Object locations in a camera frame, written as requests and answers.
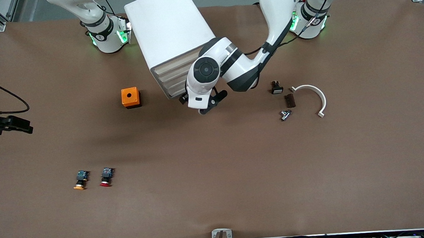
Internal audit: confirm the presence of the red push button switch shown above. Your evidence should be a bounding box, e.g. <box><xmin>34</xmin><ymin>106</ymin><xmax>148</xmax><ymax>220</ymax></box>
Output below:
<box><xmin>99</xmin><ymin>166</ymin><xmax>116</xmax><ymax>188</ymax></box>

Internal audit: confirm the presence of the orange box with hole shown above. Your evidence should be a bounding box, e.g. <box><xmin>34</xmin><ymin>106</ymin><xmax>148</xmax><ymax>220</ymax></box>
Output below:
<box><xmin>121</xmin><ymin>87</ymin><xmax>142</xmax><ymax>109</ymax></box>

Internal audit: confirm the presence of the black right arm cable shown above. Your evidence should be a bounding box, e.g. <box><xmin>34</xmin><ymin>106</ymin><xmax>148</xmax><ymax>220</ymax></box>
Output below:
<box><xmin>0</xmin><ymin>75</ymin><xmax>30</xmax><ymax>115</ymax></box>

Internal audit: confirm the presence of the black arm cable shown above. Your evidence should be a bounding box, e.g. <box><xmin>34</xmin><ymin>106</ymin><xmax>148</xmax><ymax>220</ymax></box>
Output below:
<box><xmin>240</xmin><ymin>0</ymin><xmax>331</xmax><ymax>55</ymax></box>
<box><xmin>0</xmin><ymin>75</ymin><xmax>30</xmax><ymax>115</ymax></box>

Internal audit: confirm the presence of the orange push button switch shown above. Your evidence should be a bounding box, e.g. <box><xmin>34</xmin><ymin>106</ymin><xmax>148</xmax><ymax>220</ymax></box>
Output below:
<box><xmin>72</xmin><ymin>170</ymin><xmax>91</xmax><ymax>191</ymax></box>

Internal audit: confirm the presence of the white curved plastic bracket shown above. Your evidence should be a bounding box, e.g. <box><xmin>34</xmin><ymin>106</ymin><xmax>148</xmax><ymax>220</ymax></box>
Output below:
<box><xmin>290</xmin><ymin>83</ymin><xmax>328</xmax><ymax>120</ymax></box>

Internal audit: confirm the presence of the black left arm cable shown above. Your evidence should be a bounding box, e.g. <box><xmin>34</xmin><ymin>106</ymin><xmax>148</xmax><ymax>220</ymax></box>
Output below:
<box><xmin>240</xmin><ymin>0</ymin><xmax>331</xmax><ymax>55</ymax></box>

